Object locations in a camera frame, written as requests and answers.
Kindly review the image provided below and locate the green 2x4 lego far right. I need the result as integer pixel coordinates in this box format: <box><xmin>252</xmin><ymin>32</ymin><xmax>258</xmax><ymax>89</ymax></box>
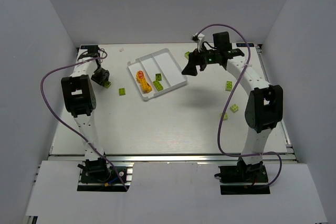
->
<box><xmin>225</xmin><ymin>81</ymin><xmax>234</xmax><ymax>92</ymax></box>

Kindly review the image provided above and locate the blue label right corner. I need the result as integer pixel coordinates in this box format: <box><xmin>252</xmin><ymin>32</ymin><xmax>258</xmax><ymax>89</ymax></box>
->
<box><xmin>236</xmin><ymin>43</ymin><xmax>255</xmax><ymax>47</ymax></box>

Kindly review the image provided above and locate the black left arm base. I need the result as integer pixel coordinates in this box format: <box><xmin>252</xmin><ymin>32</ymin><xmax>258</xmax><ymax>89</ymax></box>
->
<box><xmin>77</xmin><ymin>159</ymin><xmax>132</xmax><ymax>193</ymax></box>

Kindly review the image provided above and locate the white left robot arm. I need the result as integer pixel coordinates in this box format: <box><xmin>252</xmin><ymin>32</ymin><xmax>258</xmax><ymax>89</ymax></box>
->
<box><xmin>61</xmin><ymin>45</ymin><xmax>111</xmax><ymax>161</ymax></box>

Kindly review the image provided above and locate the green 2x2 lego upturned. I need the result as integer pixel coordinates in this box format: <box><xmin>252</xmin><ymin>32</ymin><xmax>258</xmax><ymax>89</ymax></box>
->
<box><xmin>155</xmin><ymin>73</ymin><xmax>162</xmax><ymax>81</ymax></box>

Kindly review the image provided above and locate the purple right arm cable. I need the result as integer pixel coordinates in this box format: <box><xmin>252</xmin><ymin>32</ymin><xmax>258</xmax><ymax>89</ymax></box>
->
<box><xmin>194</xmin><ymin>24</ymin><xmax>284</xmax><ymax>188</ymax></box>

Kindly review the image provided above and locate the green 2x2 lego upright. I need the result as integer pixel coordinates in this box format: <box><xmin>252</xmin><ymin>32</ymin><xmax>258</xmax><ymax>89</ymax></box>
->
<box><xmin>119</xmin><ymin>88</ymin><xmax>126</xmax><ymax>96</ymax></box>

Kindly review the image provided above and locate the green 2x2 lego front right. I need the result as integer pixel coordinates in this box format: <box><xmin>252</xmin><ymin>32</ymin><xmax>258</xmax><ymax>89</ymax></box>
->
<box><xmin>220</xmin><ymin>112</ymin><xmax>228</xmax><ymax>121</ymax></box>

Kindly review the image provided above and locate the yellow sloped printed lego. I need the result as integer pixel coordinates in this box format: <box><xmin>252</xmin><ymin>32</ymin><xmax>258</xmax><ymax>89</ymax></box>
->
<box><xmin>143</xmin><ymin>86</ymin><xmax>153</xmax><ymax>93</ymax></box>

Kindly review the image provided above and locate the yellow 2x4 lego brick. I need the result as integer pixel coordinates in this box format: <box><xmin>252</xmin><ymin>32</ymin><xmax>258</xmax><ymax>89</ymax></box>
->
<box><xmin>139</xmin><ymin>79</ymin><xmax>150</xmax><ymax>91</ymax></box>

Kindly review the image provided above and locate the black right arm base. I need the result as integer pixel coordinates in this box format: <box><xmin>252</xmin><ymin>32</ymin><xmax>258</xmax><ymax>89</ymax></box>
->
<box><xmin>214</xmin><ymin>165</ymin><xmax>270</xmax><ymax>195</ymax></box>

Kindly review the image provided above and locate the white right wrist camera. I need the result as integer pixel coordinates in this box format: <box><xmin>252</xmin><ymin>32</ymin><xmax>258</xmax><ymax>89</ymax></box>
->
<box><xmin>191</xmin><ymin>33</ymin><xmax>205</xmax><ymax>52</ymax></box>

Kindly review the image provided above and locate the blue label corner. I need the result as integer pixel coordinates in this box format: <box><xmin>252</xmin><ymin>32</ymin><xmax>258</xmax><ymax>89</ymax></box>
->
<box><xmin>236</xmin><ymin>43</ymin><xmax>255</xmax><ymax>47</ymax></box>
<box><xmin>80</xmin><ymin>45</ymin><xmax>89</xmax><ymax>50</ymax></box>

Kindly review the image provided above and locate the blue label left corner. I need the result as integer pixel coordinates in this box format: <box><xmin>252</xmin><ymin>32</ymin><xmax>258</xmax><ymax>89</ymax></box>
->
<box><xmin>80</xmin><ymin>45</ymin><xmax>89</xmax><ymax>50</ymax></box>

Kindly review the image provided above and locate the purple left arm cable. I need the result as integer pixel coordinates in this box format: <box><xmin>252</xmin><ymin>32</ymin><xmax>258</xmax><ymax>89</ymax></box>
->
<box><xmin>40</xmin><ymin>48</ymin><xmax>130</xmax><ymax>192</ymax></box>

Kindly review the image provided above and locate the white three-compartment tray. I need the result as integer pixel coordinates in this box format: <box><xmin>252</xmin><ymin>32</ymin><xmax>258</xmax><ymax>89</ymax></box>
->
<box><xmin>127</xmin><ymin>48</ymin><xmax>187</xmax><ymax>101</ymax></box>

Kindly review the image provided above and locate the green 2x4 lego brick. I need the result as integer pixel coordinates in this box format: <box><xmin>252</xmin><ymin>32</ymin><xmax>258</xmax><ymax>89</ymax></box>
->
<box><xmin>153</xmin><ymin>80</ymin><xmax>164</xmax><ymax>92</ymax></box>

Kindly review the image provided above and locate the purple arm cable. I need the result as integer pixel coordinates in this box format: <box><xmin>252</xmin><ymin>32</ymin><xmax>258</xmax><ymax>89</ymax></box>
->
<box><xmin>194</xmin><ymin>24</ymin><xmax>284</xmax><ymax>188</ymax></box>
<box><xmin>40</xmin><ymin>48</ymin><xmax>130</xmax><ymax>192</ymax></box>

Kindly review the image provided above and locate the yellow round butterfly lego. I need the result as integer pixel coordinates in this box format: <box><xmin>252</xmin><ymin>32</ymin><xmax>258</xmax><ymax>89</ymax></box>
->
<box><xmin>136</xmin><ymin>70</ymin><xmax>145</xmax><ymax>82</ymax></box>

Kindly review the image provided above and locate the aluminium table frame rail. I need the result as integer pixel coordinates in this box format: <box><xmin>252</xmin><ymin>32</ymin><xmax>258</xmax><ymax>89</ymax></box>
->
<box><xmin>47</xmin><ymin>153</ymin><xmax>297</xmax><ymax>164</ymax></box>

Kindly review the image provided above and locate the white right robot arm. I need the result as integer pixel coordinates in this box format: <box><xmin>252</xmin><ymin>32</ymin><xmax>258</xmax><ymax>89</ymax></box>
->
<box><xmin>182</xmin><ymin>31</ymin><xmax>283</xmax><ymax>169</ymax></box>

